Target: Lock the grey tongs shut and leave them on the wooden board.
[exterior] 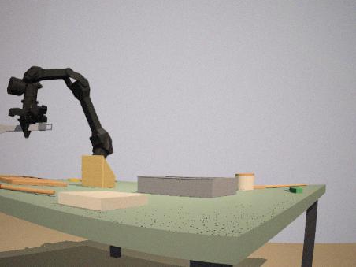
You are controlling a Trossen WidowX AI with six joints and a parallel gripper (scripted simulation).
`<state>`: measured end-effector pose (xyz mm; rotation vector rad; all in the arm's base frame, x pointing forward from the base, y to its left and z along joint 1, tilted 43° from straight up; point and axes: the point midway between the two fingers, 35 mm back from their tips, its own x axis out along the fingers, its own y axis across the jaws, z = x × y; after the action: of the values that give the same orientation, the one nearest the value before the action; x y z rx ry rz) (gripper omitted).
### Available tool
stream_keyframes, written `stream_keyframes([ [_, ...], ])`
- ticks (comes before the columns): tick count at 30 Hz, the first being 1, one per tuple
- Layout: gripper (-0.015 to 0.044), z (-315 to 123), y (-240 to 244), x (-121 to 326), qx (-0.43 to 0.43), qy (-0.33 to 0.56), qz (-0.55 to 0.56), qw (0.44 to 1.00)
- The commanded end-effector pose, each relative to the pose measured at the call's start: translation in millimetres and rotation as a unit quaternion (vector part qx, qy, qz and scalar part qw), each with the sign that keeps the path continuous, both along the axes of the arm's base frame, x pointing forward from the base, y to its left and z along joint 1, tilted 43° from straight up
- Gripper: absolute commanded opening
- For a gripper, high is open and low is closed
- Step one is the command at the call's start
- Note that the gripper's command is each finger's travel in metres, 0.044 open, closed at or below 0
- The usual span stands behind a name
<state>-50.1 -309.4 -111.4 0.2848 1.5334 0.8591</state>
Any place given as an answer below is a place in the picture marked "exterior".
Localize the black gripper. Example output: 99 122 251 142
9 97 47 139

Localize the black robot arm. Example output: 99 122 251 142
7 66 113 158

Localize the beige cylinder with orange lid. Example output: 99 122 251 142
235 173 254 191

